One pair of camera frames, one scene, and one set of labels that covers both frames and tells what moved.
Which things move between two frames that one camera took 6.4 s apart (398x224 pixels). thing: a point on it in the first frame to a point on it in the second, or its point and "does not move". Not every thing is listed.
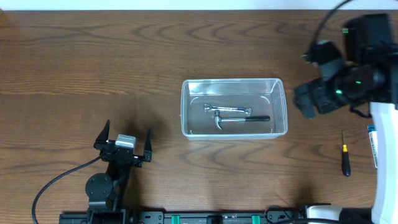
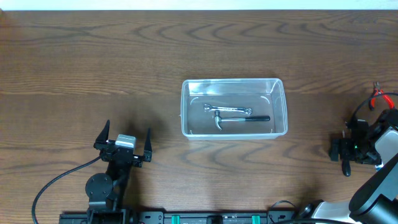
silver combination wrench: x=248 y=111 does not move
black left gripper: x=122 y=152 does not move
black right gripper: x=319 y=89 to x=347 y=153
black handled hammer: x=218 y=119 does not move
